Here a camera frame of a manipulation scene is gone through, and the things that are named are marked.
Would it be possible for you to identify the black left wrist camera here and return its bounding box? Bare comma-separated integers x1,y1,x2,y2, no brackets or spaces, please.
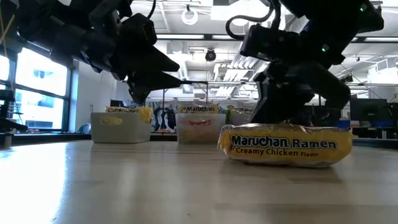
121,12,159,48

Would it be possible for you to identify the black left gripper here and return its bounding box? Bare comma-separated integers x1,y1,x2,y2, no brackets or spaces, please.
81,30,182,105

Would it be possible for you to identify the black ceiling camera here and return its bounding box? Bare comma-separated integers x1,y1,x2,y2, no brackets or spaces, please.
204,48,218,62

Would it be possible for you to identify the red lime chili ramen pack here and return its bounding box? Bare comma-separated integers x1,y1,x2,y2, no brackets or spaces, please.
225,105,257,118

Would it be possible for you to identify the large window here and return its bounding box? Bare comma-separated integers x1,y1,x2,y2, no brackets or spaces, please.
0,46,72,130

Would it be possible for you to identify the long ceiling light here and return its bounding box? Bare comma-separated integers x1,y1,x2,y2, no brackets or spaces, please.
155,34,206,40

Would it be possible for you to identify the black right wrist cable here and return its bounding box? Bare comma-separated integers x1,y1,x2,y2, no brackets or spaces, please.
224,0,282,41

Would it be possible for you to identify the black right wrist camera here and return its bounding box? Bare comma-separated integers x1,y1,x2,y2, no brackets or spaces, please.
239,24,302,62

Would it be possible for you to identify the yellow chicken ramen pack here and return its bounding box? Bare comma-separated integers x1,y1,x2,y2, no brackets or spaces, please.
104,105,154,124
216,122,354,169

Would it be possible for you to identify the black aluminium table frame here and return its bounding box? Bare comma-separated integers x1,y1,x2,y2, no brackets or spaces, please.
0,131,398,150

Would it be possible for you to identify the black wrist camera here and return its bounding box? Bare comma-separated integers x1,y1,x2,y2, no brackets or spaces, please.
121,12,159,48
239,24,302,62

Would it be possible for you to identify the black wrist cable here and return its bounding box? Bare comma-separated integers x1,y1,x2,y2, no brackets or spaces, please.
146,0,157,20
224,0,282,41

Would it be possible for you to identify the white ceiling ring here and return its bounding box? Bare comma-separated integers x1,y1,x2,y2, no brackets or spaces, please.
181,7,200,26

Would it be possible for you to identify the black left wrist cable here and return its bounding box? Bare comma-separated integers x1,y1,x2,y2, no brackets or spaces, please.
146,0,157,20

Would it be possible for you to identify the black shelf equipment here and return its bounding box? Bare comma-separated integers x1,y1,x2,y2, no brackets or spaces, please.
0,88,28,133

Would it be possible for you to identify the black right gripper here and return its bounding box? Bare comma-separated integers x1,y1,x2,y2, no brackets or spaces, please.
250,60,352,125

